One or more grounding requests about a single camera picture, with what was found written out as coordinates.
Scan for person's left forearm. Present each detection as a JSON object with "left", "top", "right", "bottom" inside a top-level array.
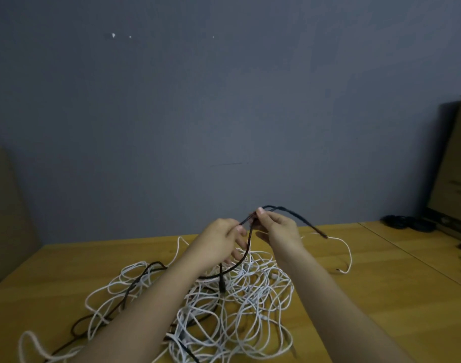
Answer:
[{"left": 72, "top": 257, "right": 205, "bottom": 363}]

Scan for tangle of white cables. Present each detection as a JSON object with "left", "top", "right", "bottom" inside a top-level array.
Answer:
[{"left": 17, "top": 234, "right": 353, "bottom": 363}]

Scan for person's left hand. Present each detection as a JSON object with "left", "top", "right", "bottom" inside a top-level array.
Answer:
[{"left": 185, "top": 217, "right": 250, "bottom": 275}]

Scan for person's right forearm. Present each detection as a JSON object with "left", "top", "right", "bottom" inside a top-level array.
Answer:
[{"left": 274, "top": 241, "right": 417, "bottom": 363}]

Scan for person's right hand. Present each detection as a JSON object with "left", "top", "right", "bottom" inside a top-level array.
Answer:
[{"left": 253, "top": 208, "right": 304, "bottom": 259}]

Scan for plain brown cardboard box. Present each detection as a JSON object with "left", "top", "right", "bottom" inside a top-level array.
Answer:
[{"left": 0, "top": 146, "right": 42, "bottom": 283}]

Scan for cardboard box with black print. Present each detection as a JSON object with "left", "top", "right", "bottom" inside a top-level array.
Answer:
[{"left": 427, "top": 94, "right": 461, "bottom": 239}]

